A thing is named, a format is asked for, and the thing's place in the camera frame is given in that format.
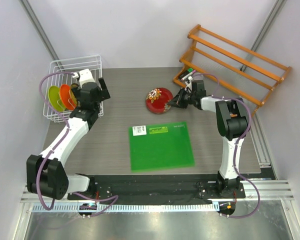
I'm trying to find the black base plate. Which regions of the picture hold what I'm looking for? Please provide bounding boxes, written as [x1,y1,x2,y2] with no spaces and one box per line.
[67,174,246,205]

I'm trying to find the orange wooden shelf rack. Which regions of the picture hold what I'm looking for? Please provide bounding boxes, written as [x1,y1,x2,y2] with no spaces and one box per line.
[179,24,292,115]

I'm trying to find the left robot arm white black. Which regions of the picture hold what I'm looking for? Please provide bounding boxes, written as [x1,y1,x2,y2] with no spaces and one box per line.
[26,77,110,201]

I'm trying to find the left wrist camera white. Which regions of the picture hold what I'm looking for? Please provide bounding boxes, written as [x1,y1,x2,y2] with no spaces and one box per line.
[72,68,96,87]

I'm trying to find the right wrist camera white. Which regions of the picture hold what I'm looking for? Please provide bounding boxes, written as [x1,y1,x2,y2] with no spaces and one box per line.
[184,76,193,93]

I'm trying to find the perforated cable duct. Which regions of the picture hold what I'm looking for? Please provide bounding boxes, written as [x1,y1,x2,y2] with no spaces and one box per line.
[31,202,220,213]

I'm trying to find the yellow patterned plate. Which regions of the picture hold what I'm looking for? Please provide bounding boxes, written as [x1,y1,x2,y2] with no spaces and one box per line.
[69,83,79,108]

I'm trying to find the white wire dish rack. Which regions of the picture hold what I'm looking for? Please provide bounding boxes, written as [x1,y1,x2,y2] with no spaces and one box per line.
[42,54,103,123]

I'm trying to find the lime green plate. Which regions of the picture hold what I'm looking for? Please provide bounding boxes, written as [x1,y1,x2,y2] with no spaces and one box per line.
[48,85,66,112]

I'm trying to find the green cutting mat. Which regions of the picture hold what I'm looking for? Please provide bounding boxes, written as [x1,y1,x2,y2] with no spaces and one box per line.
[128,121,195,173]

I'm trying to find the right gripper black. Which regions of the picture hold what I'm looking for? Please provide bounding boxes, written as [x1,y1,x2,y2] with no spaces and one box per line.
[167,87,196,109]

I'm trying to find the red floral plate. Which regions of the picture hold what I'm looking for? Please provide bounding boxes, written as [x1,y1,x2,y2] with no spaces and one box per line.
[145,87,173,114]

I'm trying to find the green capped marker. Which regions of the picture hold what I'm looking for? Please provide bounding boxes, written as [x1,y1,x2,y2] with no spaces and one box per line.
[178,68,196,81]

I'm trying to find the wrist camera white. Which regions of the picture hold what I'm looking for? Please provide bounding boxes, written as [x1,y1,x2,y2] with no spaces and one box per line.
[184,76,193,93]
[72,68,96,87]

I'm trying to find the aluminium rail frame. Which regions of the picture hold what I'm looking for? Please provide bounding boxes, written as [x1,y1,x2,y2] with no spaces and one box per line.
[20,180,294,203]

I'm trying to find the orange plate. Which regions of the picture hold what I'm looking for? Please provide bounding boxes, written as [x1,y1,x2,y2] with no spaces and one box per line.
[59,84,76,111]

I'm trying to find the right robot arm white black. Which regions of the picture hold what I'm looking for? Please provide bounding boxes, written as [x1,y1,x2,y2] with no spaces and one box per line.
[167,80,251,198]

